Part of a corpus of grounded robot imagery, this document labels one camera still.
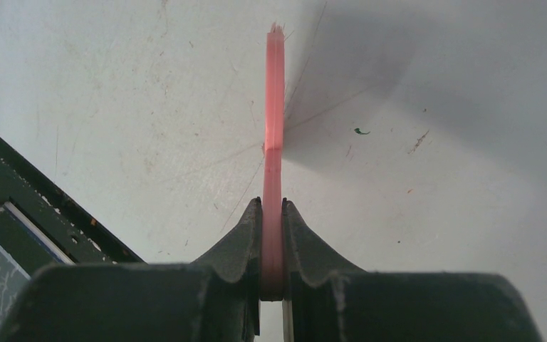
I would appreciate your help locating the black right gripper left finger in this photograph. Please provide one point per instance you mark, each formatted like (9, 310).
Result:
(237, 254)

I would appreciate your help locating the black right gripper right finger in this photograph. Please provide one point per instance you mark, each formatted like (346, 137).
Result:
(306, 253)

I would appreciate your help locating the pink hand brush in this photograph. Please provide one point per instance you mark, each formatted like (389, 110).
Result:
(271, 283)

